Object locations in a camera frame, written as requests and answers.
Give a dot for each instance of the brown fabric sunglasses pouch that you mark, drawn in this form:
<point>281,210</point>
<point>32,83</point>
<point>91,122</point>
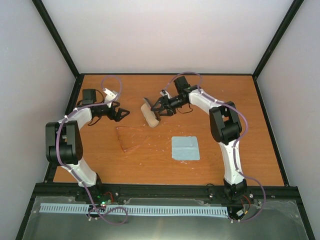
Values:
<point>150,113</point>

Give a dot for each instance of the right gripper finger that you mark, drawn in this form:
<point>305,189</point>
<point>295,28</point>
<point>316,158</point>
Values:
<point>160,105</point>
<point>166,113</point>

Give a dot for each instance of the black frame post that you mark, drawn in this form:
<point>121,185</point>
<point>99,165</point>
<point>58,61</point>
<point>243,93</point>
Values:
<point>47,20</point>
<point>285,23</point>

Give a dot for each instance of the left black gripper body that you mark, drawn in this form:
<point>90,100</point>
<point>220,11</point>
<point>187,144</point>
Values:
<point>110,115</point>

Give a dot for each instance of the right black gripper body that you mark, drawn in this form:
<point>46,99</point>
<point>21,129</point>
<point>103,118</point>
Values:
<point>177,102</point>

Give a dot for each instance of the black left frame post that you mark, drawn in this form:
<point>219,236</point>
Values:
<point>47,20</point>

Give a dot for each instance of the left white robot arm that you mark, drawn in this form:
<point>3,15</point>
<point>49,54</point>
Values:
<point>63,144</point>

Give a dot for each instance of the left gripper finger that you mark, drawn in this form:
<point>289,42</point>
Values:
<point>120,114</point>
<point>114,104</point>

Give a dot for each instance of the light blue cleaning cloth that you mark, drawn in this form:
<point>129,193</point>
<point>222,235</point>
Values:
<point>185,148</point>

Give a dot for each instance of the light blue slotted cable duct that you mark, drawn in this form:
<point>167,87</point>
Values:
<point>135,210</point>

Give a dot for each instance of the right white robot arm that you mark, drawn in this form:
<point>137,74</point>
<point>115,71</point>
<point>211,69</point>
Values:
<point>225,128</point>

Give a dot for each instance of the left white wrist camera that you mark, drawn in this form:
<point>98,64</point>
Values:
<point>110,96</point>

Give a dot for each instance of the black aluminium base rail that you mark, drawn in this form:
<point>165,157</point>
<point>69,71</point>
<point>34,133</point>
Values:
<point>120,192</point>

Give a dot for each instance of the black right frame post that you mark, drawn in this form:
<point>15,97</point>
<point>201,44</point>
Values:
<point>285,23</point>

